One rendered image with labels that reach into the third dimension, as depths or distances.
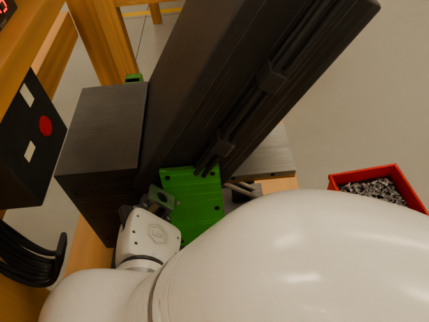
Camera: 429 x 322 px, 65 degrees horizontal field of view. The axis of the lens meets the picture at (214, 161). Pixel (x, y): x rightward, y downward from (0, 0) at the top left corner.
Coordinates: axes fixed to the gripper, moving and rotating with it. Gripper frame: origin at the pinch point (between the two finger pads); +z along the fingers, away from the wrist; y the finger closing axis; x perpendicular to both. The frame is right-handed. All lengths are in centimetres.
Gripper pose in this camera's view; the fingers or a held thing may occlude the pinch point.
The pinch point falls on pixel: (154, 206)
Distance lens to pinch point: 66.1
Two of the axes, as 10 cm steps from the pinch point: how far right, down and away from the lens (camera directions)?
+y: -7.6, -5.3, -3.8
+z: -0.2, -5.6, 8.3
